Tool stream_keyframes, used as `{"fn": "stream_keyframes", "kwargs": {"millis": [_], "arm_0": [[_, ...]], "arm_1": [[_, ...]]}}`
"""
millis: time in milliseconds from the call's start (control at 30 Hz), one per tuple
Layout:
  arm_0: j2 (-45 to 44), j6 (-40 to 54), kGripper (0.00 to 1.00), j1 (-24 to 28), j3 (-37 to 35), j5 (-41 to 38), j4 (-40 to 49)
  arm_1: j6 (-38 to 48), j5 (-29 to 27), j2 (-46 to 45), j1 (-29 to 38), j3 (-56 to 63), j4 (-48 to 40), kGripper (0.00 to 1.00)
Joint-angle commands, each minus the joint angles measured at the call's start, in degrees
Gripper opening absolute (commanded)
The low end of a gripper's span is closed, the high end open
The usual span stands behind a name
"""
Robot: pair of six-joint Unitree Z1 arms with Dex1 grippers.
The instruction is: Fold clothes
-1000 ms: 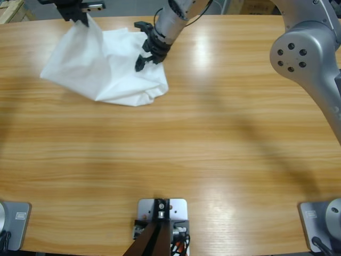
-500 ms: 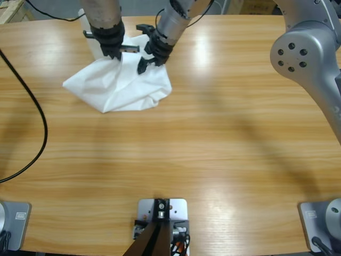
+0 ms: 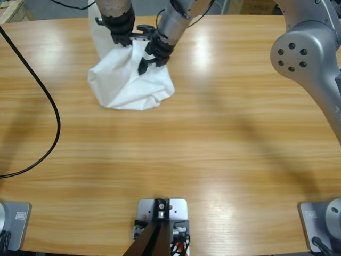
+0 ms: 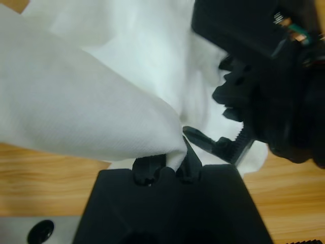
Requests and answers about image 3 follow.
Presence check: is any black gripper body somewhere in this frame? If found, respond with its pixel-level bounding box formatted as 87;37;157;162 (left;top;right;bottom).
145;28;176;66
102;12;149;44

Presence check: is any white t-shirt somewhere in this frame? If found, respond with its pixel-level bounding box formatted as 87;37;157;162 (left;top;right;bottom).
87;0;176;111

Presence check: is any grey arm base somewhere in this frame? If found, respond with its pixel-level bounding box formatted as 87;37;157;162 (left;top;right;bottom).
0;201;32;252
297;197;341;253

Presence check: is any brown cardboard box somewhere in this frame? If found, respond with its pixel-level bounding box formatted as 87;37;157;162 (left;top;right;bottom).
230;0;278;14

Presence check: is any wooden pallet stack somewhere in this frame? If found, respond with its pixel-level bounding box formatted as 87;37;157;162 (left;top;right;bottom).
0;0;35;24

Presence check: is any grey camera mount plate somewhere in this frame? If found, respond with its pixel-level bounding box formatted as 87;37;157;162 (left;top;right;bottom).
137;197;188;222

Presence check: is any black electronics bracket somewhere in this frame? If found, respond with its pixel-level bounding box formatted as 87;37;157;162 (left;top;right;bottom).
133;218;191;256

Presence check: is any dark camera post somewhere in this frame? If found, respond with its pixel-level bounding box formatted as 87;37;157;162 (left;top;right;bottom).
121;197;172;256

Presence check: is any orange cable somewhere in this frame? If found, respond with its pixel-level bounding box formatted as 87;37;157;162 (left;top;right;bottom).
170;238;189;254

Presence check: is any black base cable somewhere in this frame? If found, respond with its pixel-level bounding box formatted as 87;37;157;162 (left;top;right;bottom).
311;236;332;256
0;230;12;251

